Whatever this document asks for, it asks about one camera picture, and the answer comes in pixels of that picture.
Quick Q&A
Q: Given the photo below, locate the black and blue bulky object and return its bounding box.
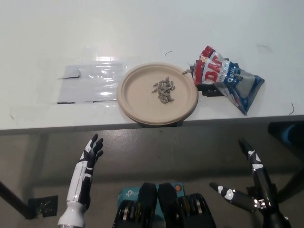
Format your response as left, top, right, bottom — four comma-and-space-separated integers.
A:
267, 121, 304, 146

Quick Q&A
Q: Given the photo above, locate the teal cardboard box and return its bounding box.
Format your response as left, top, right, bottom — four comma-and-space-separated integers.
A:
117, 182, 185, 217

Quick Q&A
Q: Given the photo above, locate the red blue sunflower seed bag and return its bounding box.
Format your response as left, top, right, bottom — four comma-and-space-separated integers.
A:
193, 45, 266, 116

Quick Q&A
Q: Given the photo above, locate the black tape patch under bag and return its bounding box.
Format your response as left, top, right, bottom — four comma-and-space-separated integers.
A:
196, 58, 239, 97

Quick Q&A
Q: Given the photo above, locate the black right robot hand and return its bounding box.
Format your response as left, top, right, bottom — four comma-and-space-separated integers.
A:
209, 138, 278, 214

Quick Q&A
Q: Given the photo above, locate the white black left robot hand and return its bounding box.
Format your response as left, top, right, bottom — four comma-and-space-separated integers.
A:
66, 133, 105, 205

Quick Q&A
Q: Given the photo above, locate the beige paper plate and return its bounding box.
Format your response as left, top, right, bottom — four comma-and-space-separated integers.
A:
116, 61, 199, 125

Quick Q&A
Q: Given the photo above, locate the grey sunflower seeds pile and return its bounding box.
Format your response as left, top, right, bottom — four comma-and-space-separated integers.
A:
151, 75, 177, 105

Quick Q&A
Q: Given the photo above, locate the black slanted table leg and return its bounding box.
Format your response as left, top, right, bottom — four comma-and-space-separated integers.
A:
276, 163, 304, 204
0, 180, 29, 219

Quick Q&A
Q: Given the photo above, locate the clear plastic taped grey sheet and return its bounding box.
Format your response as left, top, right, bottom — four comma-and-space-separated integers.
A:
57, 57, 128, 105

